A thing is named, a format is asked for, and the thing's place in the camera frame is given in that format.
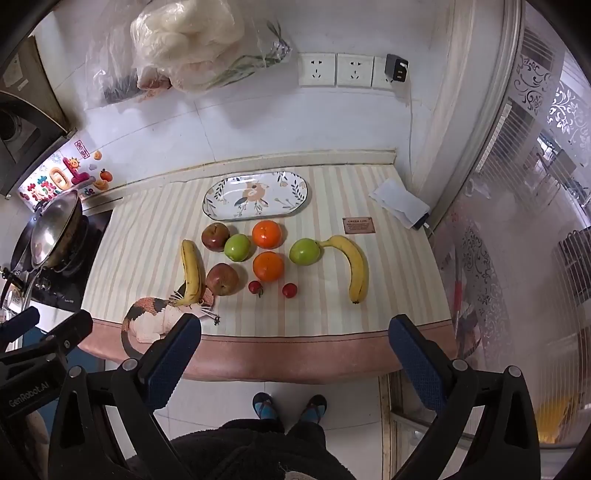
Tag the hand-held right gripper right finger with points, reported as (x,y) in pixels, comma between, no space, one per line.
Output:
(415,364)

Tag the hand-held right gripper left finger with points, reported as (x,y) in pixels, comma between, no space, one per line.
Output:
(173,364)

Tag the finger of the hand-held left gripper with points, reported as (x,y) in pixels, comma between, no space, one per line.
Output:
(69,328)
(18,321)

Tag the yellow banana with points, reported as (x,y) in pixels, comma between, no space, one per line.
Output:
(355,267)
(191,272)

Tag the red apple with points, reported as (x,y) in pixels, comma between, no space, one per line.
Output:
(215,236)
(222,278)

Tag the red cherry tomato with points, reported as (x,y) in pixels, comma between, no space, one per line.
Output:
(290,290)
(255,287)

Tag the green apple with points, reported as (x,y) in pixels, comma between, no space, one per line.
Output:
(238,248)
(304,251)

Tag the orange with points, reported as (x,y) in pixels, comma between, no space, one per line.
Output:
(267,233)
(268,266)

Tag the oval bird print plate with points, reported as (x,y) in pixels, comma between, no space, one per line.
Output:
(277,203)

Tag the black stove top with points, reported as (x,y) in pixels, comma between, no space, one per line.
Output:
(74,277)

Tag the person's left foot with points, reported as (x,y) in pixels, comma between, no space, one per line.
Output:
(265,406)

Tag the person's foot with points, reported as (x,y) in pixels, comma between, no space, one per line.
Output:
(265,406)
(315,408)

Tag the steel wok with lid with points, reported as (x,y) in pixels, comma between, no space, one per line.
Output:
(53,226)

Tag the person's right foot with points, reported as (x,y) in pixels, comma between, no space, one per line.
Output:
(315,408)

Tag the person's dark clothing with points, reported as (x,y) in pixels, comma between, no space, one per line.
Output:
(258,457)

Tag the striped cat print tablecloth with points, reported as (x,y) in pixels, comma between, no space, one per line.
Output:
(138,221)

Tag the dark range hood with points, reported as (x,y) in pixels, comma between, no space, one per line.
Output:
(18,124)

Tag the patterned glass sliding door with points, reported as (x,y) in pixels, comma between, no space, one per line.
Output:
(531,184)

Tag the clear bag with dark contents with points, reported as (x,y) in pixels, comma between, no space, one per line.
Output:
(115,78)

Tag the black plug charger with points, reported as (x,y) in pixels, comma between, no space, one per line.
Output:
(396,67)

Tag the white stuffed plastic bag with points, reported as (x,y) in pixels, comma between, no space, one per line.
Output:
(184,41)

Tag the clear flower print bag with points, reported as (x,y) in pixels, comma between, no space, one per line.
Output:
(263,50)

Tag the colourful wall stickers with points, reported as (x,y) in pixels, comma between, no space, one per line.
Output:
(60,177)

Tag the white wall socket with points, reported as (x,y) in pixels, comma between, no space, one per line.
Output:
(316,69)
(354,70)
(378,78)

